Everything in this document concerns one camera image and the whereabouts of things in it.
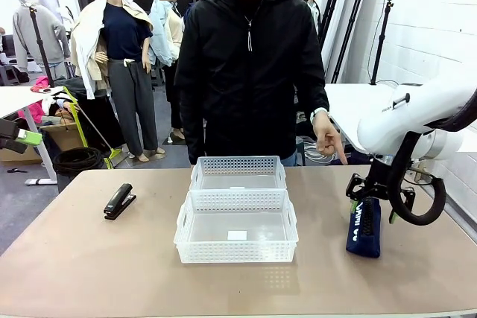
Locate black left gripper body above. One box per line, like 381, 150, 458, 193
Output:
0, 118, 20, 140

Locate mannequin behind person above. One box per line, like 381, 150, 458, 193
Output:
281, 0, 321, 36

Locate cardboard box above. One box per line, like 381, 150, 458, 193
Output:
0, 120, 89, 165

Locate white table with clothes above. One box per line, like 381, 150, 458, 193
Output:
0, 85, 72, 186

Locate silver necklace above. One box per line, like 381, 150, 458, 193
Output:
243, 0, 266, 29

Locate person's right forearm black sleeve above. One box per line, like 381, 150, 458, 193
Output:
174, 83, 206, 165

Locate black coiled cable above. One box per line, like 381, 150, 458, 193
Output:
52, 147, 107, 178

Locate lime green frame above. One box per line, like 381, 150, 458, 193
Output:
61, 86, 133, 170

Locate mannequin grey hoodie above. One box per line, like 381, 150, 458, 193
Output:
12, 0, 72, 80

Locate person's left hand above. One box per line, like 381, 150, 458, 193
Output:
312, 110, 349, 166

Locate navy blue pencil case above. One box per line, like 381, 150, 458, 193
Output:
345, 195, 382, 258

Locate white wristwatch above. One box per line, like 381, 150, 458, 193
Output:
310, 107, 331, 124

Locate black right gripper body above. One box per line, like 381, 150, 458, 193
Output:
363, 157, 394, 200

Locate black leaning poles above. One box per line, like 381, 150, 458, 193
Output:
319, 0, 369, 84

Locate black stapler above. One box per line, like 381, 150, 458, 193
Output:
103, 182, 137, 221

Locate black tripod stand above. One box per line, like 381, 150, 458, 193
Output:
370, 0, 395, 86
28, 4, 55, 88

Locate mannequin light blue jacket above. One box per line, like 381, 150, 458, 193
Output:
148, 0, 187, 144

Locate pink clothes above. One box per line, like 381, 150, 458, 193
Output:
17, 75, 53, 125

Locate person's left forearm black sleeve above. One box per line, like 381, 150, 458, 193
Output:
294, 68, 331, 114

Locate white perforated plastic basket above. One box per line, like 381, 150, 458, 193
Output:
189, 155, 288, 192
173, 188, 300, 264

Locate person in black jacket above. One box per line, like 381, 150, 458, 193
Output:
174, 0, 331, 168

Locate mannequin navy shirt beige jacket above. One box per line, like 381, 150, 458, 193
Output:
70, 0, 167, 162

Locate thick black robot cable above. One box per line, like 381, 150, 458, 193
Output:
386, 90, 477, 226

